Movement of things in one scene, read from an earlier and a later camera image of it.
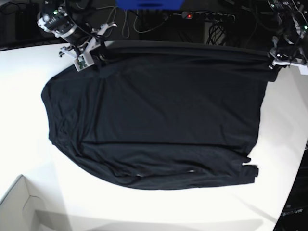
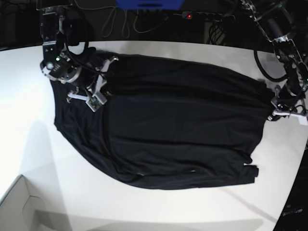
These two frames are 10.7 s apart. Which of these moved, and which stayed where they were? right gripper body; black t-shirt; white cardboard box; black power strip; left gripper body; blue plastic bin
Moved: black t-shirt; left gripper body; right gripper body
Stayed: blue plastic bin; white cardboard box; black power strip
